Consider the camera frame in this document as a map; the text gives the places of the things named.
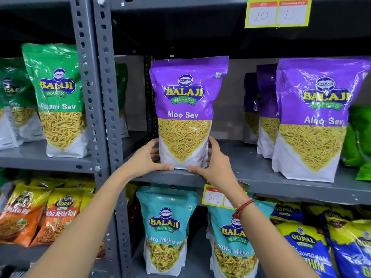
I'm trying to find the person's right hand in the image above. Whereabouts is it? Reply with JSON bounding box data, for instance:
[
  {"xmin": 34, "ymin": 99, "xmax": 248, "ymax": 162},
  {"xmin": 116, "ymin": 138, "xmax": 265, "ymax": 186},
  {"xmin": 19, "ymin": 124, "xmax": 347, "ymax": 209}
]
[{"xmin": 187, "ymin": 136, "xmax": 243, "ymax": 199}]

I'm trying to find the person's left hand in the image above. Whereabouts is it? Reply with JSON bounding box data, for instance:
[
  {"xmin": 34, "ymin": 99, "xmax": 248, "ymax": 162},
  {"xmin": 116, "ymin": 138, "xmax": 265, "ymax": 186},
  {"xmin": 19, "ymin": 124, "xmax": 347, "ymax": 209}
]
[{"xmin": 120, "ymin": 138, "xmax": 174, "ymax": 183}]

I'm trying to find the purple snack packet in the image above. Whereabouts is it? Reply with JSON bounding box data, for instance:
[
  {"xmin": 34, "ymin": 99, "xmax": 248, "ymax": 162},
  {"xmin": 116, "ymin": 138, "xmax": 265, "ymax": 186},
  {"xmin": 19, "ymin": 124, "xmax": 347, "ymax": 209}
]
[
  {"xmin": 149, "ymin": 56, "xmax": 229, "ymax": 170},
  {"xmin": 272, "ymin": 57, "xmax": 371, "ymax": 183},
  {"xmin": 243, "ymin": 72, "xmax": 260, "ymax": 145},
  {"xmin": 256, "ymin": 64, "xmax": 281, "ymax": 159}
]

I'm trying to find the person's left forearm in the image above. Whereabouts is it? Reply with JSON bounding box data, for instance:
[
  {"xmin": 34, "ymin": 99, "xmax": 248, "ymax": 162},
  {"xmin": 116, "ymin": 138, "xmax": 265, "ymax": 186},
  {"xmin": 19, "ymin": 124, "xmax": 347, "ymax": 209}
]
[{"xmin": 25, "ymin": 170, "xmax": 137, "ymax": 278}]

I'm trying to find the person's right forearm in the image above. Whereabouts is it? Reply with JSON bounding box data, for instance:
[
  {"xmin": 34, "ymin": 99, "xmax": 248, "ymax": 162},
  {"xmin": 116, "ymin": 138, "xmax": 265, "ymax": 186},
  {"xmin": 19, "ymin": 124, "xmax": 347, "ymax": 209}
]
[{"xmin": 228, "ymin": 189, "xmax": 319, "ymax": 278}]

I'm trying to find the small yellow price tag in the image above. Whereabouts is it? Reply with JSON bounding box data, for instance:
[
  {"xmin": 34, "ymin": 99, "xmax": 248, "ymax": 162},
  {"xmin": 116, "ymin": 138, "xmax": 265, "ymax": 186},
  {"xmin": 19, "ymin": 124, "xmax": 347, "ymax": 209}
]
[{"xmin": 201, "ymin": 182, "xmax": 250, "ymax": 211}]

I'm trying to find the teal snack packet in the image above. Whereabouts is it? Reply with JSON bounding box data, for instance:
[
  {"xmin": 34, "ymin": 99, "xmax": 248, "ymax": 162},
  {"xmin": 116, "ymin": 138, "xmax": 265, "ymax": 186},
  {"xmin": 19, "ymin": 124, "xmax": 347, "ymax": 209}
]
[
  {"xmin": 136, "ymin": 186, "xmax": 199, "ymax": 277},
  {"xmin": 206, "ymin": 199, "xmax": 276, "ymax": 278}
]

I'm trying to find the grey metal shelf rack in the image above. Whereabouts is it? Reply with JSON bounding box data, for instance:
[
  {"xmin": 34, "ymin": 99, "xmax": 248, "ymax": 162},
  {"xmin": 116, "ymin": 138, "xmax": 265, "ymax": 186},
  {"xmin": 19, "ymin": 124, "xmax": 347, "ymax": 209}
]
[
  {"xmin": 0, "ymin": 0, "xmax": 112, "ymax": 278},
  {"xmin": 92, "ymin": 0, "xmax": 371, "ymax": 278}
]

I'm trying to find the green snack packet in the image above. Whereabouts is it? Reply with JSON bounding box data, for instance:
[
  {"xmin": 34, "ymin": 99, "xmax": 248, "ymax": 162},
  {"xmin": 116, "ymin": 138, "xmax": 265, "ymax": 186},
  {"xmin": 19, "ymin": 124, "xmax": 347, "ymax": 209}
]
[
  {"xmin": 114, "ymin": 63, "xmax": 130, "ymax": 139},
  {"xmin": 22, "ymin": 43, "xmax": 89, "ymax": 158},
  {"xmin": 0, "ymin": 105, "xmax": 24, "ymax": 150},
  {"xmin": 0, "ymin": 57, "xmax": 46, "ymax": 142}
]

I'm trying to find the blue and yellow snack packet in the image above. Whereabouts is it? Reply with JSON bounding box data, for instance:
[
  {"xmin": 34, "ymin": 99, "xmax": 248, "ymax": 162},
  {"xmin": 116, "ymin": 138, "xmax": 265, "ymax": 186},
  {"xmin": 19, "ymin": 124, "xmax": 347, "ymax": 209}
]
[
  {"xmin": 274, "ymin": 222, "xmax": 339, "ymax": 278},
  {"xmin": 301, "ymin": 203, "xmax": 360, "ymax": 229},
  {"xmin": 325, "ymin": 213, "xmax": 371, "ymax": 278},
  {"xmin": 268, "ymin": 200, "xmax": 304, "ymax": 223}
]

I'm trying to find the orange and yellow snack packet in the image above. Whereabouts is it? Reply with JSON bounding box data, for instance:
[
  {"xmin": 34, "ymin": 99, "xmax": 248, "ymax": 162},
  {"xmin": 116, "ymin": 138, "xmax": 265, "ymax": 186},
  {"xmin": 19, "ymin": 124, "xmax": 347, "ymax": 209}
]
[
  {"xmin": 30, "ymin": 187, "xmax": 88, "ymax": 247},
  {"xmin": 0, "ymin": 183, "xmax": 52, "ymax": 248}
]

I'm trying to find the plain green packet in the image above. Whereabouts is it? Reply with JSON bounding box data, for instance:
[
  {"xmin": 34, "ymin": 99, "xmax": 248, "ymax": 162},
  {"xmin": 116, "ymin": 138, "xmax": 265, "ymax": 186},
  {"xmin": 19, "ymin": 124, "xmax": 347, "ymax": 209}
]
[
  {"xmin": 341, "ymin": 105, "xmax": 371, "ymax": 168},
  {"xmin": 355, "ymin": 161, "xmax": 371, "ymax": 181}
]

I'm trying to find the large yellow price tag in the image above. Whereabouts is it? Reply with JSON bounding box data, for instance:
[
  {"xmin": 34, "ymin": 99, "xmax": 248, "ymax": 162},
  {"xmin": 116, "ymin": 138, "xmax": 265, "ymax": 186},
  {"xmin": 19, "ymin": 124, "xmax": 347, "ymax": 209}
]
[{"xmin": 245, "ymin": 0, "xmax": 313, "ymax": 29}]

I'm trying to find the red thread bracelet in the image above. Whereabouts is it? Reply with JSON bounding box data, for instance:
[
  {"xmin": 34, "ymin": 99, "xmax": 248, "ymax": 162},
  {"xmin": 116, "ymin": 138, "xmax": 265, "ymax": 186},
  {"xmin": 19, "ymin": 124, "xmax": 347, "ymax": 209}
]
[{"xmin": 232, "ymin": 198, "xmax": 255, "ymax": 219}]

